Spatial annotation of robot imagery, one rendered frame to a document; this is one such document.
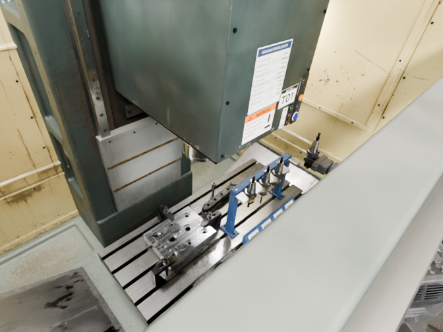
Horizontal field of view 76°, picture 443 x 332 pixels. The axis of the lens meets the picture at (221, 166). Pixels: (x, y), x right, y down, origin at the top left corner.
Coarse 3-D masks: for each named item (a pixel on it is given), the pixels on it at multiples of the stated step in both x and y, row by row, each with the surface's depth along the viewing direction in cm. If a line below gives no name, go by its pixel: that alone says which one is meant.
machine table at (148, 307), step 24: (240, 168) 201; (216, 192) 181; (288, 192) 186; (240, 216) 168; (264, 216) 169; (120, 240) 149; (240, 240) 155; (120, 264) 139; (144, 264) 140; (216, 264) 147; (120, 288) 138; (144, 288) 131; (168, 288) 132; (192, 288) 133; (144, 312) 123
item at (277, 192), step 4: (284, 164) 167; (288, 164) 166; (284, 176) 172; (280, 184) 176; (272, 188) 186; (276, 188) 180; (280, 188) 178; (276, 192) 182; (280, 192) 182; (276, 196) 182; (280, 196) 182; (284, 196) 182
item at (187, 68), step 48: (144, 0) 81; (192, 0) 68; (240, 0) 62; (288, 0) 73; (144, 48) 91; (192, 48) 75; (240, 48) 70; (144, 96) 105; (192, 96) 83; (240, 96) 80; (192, 144) 95; (240, 144) 93
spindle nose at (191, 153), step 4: (184, 144) 108; (188, 144) 106; (184, 148) 109; (188, 148) 107; (192, 148) 105; (184, 152) 111; (188, 152) 108; (192, 152) 107; (196, 152) 106; (188, 156) 110; (192, 156) 108; (196, 156) 107; (200, 156) 107; (192, 160) 109; (196, 160) 109; (200, 160) 108; (204, 160) 109; (208, 160) 109
